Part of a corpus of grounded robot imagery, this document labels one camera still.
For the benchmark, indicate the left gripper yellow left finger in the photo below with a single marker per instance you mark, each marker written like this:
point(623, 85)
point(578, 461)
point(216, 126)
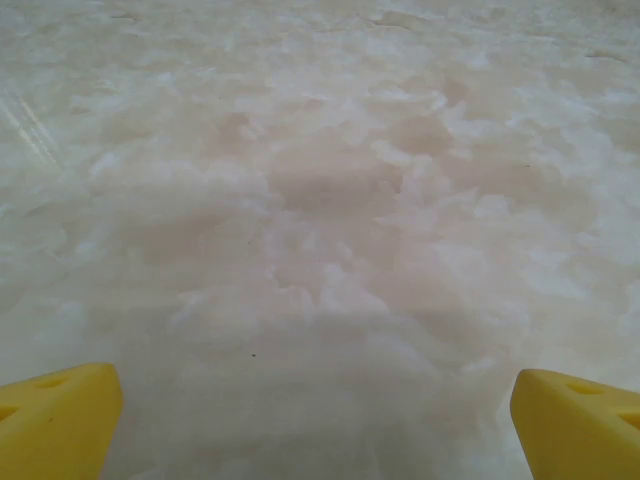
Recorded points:
point(55, 430)

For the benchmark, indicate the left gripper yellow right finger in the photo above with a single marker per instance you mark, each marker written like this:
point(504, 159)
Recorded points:
point(580, 435)

